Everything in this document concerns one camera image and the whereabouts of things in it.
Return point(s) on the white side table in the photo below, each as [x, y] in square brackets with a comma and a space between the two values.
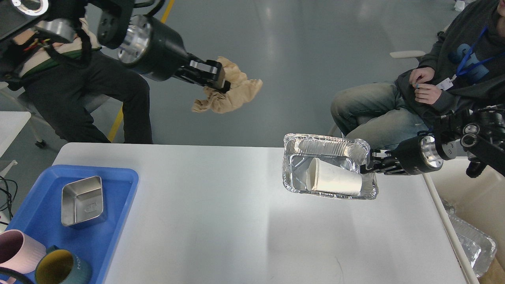
[11, 123]

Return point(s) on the aluminium foil tray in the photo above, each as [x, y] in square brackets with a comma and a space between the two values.
[299, 149]

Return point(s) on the white office chair left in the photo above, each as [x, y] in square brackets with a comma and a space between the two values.
[90, 101]

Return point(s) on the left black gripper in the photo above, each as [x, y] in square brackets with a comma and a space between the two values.
[156, 51]

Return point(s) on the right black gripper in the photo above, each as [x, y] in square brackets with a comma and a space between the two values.
[416, 155]

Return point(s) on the person in dark hoodie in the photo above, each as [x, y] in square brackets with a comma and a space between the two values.
[464, 70]

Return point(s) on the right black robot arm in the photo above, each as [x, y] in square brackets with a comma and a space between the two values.
[479, 132]

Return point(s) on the brown paper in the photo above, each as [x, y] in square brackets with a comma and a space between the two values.
[242, 91]

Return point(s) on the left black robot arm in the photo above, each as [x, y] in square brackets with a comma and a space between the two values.
[58, 29]

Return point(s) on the blue plastic tray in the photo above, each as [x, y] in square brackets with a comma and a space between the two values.
[39, 216]

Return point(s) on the white paper cup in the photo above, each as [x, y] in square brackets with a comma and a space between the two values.
[325, 177]

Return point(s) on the pink mug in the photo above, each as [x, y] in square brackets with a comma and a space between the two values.
[20, 252]

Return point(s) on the square stainless steel tin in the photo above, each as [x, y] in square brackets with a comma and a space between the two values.
[83, 203]

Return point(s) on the teal green mug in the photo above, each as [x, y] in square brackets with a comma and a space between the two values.
[61, 266]

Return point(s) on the person in beige sweater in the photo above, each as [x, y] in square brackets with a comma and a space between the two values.
[56, 89]

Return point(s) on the beige waste bin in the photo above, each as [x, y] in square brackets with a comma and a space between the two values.
[480, 201]

